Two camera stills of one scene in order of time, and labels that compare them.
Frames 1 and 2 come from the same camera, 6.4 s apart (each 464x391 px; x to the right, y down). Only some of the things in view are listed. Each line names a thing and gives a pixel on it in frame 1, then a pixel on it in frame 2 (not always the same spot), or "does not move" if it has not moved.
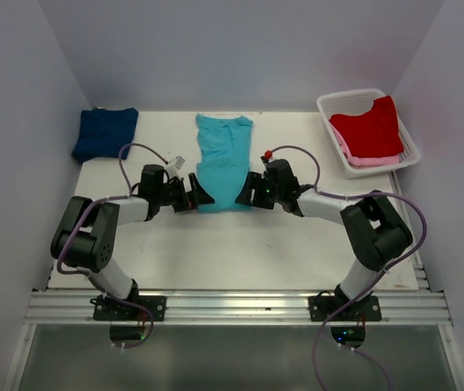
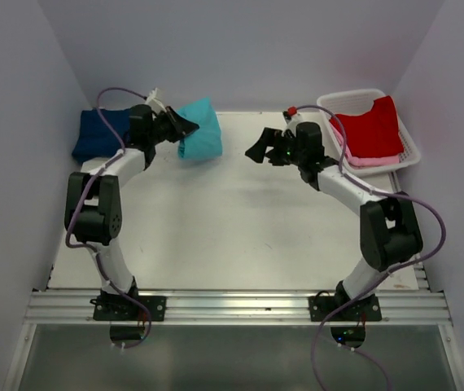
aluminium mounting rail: x=403 y=307 does not move
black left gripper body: x=173 y=194 -> x=163 y=129
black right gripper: x=244 y=197 -> x=269 y=138
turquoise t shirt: x=225 y=148 -> x=205 y=142
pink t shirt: x=374 y=161 does not move
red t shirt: x=372 y=133 does not move
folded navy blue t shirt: x=103 y=133 does not move
